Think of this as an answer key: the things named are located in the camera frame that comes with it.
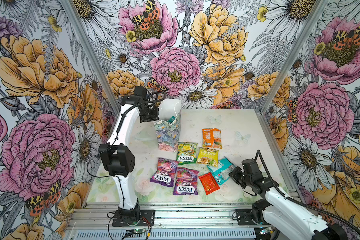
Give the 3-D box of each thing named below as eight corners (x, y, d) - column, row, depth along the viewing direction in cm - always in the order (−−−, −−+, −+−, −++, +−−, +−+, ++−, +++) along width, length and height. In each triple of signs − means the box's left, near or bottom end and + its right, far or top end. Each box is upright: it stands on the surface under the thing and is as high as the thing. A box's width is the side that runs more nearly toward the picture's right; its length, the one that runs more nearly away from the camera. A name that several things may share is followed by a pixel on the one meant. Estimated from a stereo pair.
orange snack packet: (202, 148, 102) (203, 145, 100) (201, 130, 112) (201, 128, 109) (222, 148, 102) (223, 145, 100) (219, 130, 112) (220, 128, 109)
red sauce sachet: (206, 195, 83) (206, 194, 82) (197, 178, 89) (198, 177, 88) (219, 189, 85) (220, 188, 84) (210, 172, 92) (210, 171, 90)
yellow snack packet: (196, 164, 94) (196, 161, 91) (198, 150, 101) (198, 147, 98) (217, 168, 93) (218, 165, 90) (217, 153, 100) (218, 150, 97)
